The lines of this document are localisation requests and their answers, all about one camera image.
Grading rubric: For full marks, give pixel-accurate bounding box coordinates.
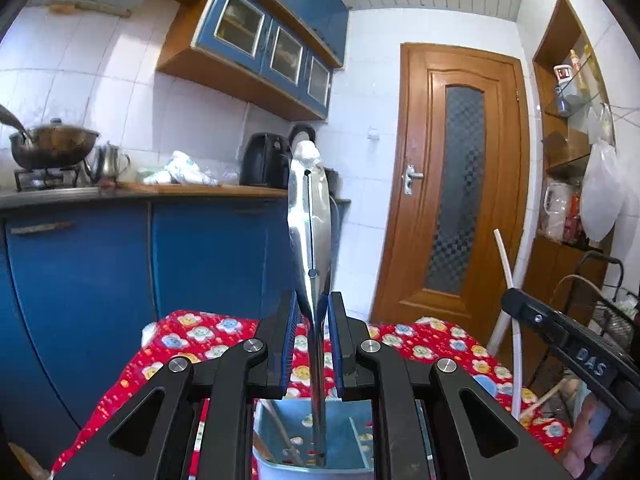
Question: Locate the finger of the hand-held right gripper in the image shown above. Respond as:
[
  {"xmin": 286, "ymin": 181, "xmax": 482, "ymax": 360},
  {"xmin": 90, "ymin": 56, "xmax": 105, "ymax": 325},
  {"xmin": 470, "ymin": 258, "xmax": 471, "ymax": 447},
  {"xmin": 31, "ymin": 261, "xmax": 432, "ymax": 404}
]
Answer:
[{"xmin": 501, "ymin": 287, "xmax": 576, "ymax": 356}]

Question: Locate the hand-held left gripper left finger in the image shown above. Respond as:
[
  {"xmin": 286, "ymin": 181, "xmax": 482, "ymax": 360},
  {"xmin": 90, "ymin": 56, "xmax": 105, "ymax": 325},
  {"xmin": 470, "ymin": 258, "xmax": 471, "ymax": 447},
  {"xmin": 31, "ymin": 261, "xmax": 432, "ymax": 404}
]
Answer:
[{"xmin": 52, "ymin": 290, "xmax": 303, "ymax": 480}]

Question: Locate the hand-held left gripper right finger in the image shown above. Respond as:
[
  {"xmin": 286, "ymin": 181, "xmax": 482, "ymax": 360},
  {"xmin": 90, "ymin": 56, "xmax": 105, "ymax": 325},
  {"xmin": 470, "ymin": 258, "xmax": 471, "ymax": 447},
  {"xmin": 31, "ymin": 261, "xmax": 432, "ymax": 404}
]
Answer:
[{"xmin": 325, "ymin": 291, "xmax": 571, "ymax": 480}]

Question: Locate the white chopstick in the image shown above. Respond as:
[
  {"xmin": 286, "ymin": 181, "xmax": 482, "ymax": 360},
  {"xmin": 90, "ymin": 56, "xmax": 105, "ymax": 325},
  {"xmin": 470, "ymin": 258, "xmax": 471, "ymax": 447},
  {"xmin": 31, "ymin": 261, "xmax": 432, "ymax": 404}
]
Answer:
[{"xmin": 492, "ymin": 229, "xmax": 526, "ymax": 418}]

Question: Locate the light blue chopstick box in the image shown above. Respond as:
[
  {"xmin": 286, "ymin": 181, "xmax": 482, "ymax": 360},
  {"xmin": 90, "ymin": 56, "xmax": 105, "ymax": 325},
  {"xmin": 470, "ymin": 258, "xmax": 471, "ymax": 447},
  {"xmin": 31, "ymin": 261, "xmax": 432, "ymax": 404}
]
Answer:
[{"xmin": 251, "ymin": 397, "xmax": 376, "ymax": 480}]

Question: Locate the tan wooden chopstick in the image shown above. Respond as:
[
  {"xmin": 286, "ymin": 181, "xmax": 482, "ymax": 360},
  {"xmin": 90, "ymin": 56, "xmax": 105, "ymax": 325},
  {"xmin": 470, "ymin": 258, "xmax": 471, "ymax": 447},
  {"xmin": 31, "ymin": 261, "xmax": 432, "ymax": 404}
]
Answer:
[{"xmin": 262, "ymin": 400, "xmax": 306, "ymax": 467}]

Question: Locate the person's right hand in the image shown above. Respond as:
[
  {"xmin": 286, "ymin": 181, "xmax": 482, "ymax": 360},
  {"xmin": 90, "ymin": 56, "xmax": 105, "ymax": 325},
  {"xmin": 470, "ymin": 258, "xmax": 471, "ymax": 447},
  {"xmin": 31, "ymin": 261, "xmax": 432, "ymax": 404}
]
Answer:
[{"xmin": 562, "ymin": 392, "xmax": 628, "ymax": 473}]

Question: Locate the black metal cart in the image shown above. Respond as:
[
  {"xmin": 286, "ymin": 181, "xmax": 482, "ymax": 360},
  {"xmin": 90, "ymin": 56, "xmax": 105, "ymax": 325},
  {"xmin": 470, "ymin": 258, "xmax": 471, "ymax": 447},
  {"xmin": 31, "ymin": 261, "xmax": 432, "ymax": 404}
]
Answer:
[{"xmin": 530, "ymin": 251, "xmax": 640, "ymax": 391}]

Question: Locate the red smiley flower tablecloth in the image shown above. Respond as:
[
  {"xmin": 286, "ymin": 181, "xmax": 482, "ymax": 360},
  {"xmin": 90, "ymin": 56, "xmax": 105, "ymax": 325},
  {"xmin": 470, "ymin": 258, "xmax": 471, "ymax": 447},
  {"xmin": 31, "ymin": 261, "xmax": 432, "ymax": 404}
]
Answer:
[{"xmin": 50, "ymin": 310, "xmax": 573, "ymax": 480}]

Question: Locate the white plastic jug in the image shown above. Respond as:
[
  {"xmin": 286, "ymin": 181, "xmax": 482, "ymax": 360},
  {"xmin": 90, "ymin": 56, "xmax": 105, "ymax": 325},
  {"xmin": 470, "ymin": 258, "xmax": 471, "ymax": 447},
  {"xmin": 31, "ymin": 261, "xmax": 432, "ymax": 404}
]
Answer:
[{"xmin": 542, "ymin": 180, "xmax": 574, "ymax": 241}]

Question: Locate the white plastic bag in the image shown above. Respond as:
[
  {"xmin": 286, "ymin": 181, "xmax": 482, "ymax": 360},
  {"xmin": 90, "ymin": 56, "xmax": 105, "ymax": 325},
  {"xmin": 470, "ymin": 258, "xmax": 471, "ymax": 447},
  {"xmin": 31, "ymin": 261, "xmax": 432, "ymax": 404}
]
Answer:
[{"xmin": 580, "ymin": 140, "xmax": 628, "ymax": 243}]

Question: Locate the wooden cutting board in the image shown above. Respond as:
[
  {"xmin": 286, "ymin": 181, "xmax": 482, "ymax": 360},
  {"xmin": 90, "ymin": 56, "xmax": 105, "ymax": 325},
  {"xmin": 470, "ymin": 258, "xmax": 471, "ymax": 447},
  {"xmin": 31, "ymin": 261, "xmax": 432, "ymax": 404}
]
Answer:
[{"xmin": 117, "ymin": 181, "xmax": 288, "ymax": 197}]

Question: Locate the black air fryer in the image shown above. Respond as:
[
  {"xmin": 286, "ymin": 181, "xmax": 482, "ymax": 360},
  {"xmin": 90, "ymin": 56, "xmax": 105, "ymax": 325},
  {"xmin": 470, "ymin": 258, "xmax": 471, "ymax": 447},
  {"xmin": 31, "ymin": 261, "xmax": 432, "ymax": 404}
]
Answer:
[{"xmin": 239, "ymin": 132, "xmax": 292, "ymax": 190}]

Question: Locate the white printed cloth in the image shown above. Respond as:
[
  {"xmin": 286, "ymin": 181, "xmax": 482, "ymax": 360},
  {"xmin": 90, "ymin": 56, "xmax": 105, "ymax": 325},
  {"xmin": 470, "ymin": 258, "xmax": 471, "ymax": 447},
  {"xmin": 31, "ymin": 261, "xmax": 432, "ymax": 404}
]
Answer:
[{"xmin": 142, "ymin": 150, "xmax": 218, "ymax": 186}]

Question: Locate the brown wooden door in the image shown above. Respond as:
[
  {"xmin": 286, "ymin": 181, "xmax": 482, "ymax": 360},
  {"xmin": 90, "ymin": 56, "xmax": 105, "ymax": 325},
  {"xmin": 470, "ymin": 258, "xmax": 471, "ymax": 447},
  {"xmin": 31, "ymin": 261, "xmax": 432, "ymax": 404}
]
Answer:
[{"xmin": 370, "ymin": 42, "xmax": 531, "ymax": 346}]

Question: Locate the metal pitcher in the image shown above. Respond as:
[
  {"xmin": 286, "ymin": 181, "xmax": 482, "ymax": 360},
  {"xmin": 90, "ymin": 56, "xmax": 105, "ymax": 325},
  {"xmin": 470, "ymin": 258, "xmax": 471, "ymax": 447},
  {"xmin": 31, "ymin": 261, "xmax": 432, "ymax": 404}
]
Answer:
[{"xmin": 85, "ymin": 142, "xmax": 132, "ymax": 184}]

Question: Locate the gas stove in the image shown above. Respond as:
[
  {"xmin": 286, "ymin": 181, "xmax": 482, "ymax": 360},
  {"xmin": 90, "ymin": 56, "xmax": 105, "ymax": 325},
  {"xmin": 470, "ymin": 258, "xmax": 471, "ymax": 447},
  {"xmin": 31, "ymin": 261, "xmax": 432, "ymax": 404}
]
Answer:
[{"xmin": 14, "ymin": 165, "xmax": 85, "ymax": 192}]

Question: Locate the large steel wok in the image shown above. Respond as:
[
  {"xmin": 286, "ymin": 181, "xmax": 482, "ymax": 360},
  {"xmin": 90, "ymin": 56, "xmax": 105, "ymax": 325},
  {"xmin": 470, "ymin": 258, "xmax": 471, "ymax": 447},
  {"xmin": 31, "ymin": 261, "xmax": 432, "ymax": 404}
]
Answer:
[{"xmin": 9, "ymin": 119, "xmax": 101, "ymax": 170}]

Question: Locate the dark metal ladle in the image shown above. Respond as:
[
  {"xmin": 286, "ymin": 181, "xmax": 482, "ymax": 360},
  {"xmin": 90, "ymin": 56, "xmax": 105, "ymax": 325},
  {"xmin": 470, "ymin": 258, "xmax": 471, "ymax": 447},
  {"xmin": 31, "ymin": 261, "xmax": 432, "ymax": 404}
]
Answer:
[{"xmin": 0, "ymin": 104, "xmax": 31, "ymax": 146}]

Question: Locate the wooden wall shelf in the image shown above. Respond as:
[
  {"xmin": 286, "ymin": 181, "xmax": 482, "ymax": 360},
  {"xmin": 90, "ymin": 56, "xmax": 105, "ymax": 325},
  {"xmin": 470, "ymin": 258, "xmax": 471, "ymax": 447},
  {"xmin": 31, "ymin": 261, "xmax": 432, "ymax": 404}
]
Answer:
[{"xmin": 520, "ymin": 0, "xmax": 626, "ymax": 376}]

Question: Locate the silver door handle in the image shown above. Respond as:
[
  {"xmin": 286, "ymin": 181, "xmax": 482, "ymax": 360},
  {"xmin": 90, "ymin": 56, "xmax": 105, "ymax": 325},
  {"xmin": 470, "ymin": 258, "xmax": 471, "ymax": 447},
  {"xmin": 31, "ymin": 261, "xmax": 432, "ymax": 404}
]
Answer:
[{"xmin": 401, "ymin": 165, "xmax": 424, "ymax": 197}]

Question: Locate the blue wall cabinet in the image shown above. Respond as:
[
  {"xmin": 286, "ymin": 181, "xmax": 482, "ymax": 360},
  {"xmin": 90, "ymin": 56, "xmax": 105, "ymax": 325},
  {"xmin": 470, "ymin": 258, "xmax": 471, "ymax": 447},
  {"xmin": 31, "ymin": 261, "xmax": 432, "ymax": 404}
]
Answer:
[{"xmin": 156, "ymin": 0, "xmax": 349, "ymax": 122}]

